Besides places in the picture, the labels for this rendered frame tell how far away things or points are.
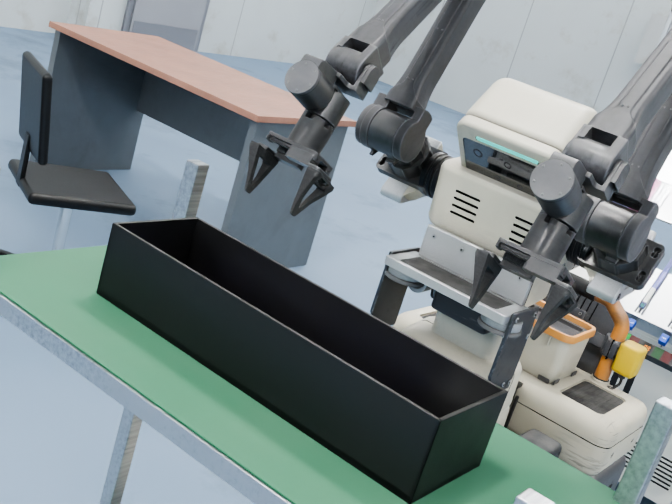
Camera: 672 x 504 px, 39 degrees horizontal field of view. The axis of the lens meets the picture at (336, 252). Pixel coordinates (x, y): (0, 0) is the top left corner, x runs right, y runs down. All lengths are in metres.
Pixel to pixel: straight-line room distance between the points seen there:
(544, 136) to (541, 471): 0.56
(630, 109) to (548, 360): 0.77
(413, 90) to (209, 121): 3.47
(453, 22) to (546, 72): 10.46
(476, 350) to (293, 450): 0.69
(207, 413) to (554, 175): 0.53
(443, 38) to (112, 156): 3.93
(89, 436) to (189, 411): 1.75
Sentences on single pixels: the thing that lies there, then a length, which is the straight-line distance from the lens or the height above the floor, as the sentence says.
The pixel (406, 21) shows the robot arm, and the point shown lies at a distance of 1.59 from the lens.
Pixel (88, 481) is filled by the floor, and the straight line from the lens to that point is 2.72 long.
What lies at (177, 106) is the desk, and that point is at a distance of 5.27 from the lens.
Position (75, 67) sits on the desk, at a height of 0.56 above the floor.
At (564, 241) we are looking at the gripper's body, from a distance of 1.30.
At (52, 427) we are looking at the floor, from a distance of 2.93.
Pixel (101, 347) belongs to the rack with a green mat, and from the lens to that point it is 1.27.
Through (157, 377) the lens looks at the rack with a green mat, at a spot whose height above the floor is 0.95.
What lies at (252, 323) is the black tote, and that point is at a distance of 1.22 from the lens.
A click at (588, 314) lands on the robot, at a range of 2.22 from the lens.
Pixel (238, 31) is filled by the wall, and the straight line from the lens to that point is 11.36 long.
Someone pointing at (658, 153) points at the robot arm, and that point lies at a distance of 1.54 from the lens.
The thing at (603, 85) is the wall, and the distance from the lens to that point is 11.92.
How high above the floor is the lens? 1.51
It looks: 17 degrees down
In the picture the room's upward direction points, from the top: 17 degrees clockwise
